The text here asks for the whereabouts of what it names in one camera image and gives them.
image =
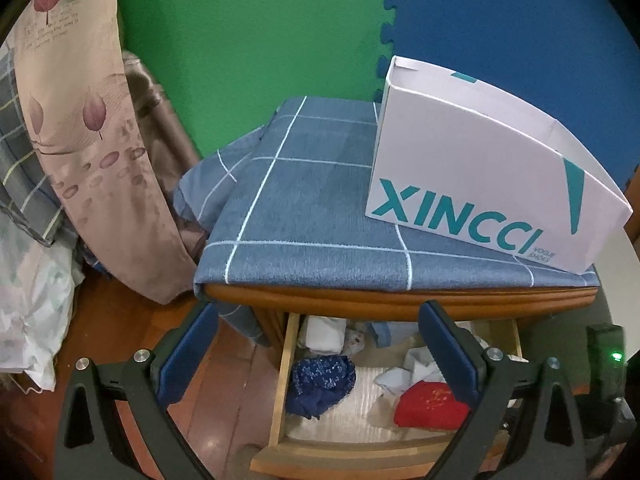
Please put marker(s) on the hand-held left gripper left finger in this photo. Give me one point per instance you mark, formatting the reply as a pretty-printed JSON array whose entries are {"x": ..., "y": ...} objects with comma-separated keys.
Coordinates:
[{"x": 192, "y": 350}]

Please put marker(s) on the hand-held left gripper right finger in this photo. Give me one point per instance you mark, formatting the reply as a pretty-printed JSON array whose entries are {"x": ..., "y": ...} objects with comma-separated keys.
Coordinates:
[{"x": 447, "y": 355}]

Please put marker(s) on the wooden drawer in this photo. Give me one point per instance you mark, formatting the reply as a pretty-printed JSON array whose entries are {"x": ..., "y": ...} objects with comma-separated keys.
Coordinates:
[{"x": 280, "y": 385}]

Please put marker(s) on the navy blue underwear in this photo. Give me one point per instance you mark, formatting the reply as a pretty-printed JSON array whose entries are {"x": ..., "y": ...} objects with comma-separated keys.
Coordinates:
[{"x": 322, "y": 380}]

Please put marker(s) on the white shoe box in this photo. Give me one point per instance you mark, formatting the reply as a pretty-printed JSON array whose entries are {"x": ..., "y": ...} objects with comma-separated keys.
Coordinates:
[{"x": 475, "y": 160}]

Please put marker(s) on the pale white underwear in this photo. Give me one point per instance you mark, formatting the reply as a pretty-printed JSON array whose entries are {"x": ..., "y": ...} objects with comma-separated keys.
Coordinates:
[{"x": 405, "y": 375}]

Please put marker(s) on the light blue underwear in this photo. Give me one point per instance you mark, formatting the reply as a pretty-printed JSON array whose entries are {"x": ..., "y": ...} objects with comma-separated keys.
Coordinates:
[{"x": 395, "y": 334}]

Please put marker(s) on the white drawer liner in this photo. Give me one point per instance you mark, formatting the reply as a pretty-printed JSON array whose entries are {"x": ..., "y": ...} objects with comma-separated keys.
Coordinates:
[{"x": 360, "y": 410}]

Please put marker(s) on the red cloth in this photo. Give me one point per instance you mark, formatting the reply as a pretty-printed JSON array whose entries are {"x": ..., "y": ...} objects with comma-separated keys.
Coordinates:
[{"x": 430, "y": 405}]

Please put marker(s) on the small floral white cloth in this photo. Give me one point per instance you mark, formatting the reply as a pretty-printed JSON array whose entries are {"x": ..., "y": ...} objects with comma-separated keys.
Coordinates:
[{"x": 356, "y": 341}]

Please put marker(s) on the wooden door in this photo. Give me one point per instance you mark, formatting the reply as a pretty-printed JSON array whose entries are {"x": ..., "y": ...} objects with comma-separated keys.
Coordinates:
[{"x": 632, "y": 210}]

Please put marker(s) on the white floral bedding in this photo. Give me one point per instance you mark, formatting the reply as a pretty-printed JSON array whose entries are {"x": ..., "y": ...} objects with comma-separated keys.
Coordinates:
[{"x": 35, "y": 310}]

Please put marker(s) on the blue checked cloth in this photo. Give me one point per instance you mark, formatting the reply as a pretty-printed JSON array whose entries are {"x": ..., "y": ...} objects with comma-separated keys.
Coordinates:
[{"x": 310, "y": 210}]

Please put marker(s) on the beige floral curtain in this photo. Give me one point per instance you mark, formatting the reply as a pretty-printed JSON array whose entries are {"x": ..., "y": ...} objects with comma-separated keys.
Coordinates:
[{"x": 100, "y": 160}]

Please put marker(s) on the brown satin curtain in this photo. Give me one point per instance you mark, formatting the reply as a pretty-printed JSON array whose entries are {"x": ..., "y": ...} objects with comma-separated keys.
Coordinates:
[{"x": 160, "y": 135}]

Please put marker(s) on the grey plaid bedding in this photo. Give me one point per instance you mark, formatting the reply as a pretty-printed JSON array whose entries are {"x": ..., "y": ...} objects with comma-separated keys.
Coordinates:
[{"x": 22, "y": 160}]

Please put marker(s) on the green foam mat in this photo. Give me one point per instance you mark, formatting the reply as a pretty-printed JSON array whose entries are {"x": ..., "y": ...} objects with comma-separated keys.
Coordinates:
[{"x": 240, "y": 35}]

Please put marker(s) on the blue foam mat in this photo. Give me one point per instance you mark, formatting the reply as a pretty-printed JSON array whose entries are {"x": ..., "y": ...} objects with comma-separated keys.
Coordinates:
[{"x": 525, "y": 20}]

